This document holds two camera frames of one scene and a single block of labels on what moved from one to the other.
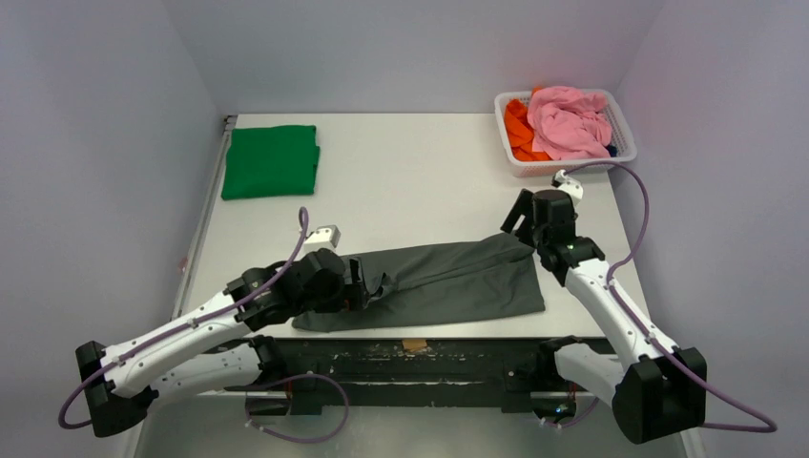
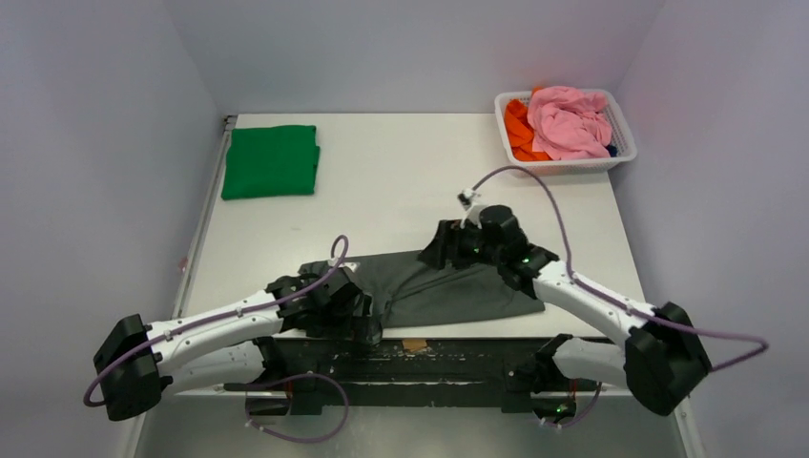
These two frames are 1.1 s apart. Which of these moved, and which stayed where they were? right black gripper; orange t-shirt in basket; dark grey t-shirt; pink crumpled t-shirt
Moved: right black gripper
Stayed: pink crumpled t-shirt; dark grey t-shirt; orange t-shirt in basket
